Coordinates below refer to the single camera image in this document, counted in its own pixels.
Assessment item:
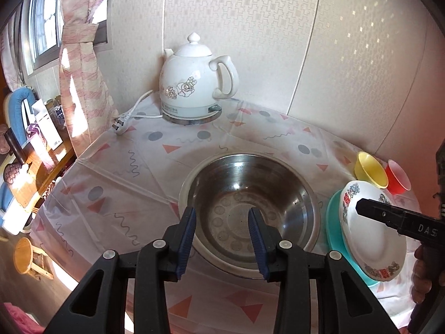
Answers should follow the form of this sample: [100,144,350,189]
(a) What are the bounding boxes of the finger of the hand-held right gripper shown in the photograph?
[355,198,404,230]

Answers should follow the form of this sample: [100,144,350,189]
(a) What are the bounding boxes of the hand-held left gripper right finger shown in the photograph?
[248,208,399,334]

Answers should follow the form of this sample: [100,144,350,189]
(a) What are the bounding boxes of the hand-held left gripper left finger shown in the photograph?
[52,206,197,334]

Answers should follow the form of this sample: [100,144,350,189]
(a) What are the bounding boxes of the red plastic bowl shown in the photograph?
[384,159,412,195]

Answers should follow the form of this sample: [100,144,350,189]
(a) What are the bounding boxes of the yellow plastic bowl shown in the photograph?
[354,151,389,189]

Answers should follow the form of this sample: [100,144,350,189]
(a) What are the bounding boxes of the teal plastic plate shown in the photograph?
[325,190,381,288]

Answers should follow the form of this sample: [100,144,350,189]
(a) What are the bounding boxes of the stainless steel bowl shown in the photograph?
[178,152,321,279]

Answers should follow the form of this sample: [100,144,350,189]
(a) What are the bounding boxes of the person's right hand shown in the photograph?
[411,245,437,305]

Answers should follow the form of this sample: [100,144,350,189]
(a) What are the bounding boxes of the patterned plastic tablecloth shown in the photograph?
[29,99,421,334]

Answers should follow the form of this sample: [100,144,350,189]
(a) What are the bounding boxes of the wooden stool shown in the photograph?
[13,237,54,281]

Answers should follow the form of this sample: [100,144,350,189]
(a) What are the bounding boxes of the white ceramic electric kettle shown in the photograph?
[159,32,239,125]

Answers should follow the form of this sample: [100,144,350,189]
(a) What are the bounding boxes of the wooden desk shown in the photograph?
[14,139,75,209]

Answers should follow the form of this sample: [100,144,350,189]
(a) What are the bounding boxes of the white cardboard box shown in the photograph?
[35,99,63,150]

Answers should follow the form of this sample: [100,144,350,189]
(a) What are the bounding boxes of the pink patterned curtain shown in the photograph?
[57,0,120,157]

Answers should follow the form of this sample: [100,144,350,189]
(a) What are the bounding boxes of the purple box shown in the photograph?
[28,123,47,154]

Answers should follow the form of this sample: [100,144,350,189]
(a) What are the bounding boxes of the magenta cloth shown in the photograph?
[0,303,46,334]

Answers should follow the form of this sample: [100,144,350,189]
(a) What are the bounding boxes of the clear glass jar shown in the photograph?
[45,98,65,129]

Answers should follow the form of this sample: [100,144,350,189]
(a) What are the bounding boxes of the blue chair back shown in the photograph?
[3,87,39,136]

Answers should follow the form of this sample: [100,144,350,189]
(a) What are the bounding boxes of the window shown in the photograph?
[19,0,112,77]

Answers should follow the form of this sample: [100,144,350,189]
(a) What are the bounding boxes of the white power cord with plug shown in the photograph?
[111,90,164,136]

